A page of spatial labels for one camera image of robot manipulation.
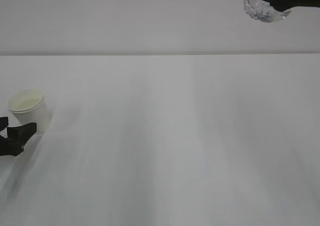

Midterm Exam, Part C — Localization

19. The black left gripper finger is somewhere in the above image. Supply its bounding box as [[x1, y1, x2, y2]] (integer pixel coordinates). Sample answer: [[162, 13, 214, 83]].
[[0, 116, 9, 131], [0, 122, 37, 157]]

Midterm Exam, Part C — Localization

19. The white paper cup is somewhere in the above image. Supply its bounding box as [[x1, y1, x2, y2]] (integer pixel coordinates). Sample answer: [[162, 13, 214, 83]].
[[7, 88, 50, 134]]

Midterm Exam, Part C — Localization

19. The clear plastic water bottle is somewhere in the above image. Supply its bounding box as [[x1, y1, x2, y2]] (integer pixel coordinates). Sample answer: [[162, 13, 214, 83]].
[[243, 0, 292, 23]]

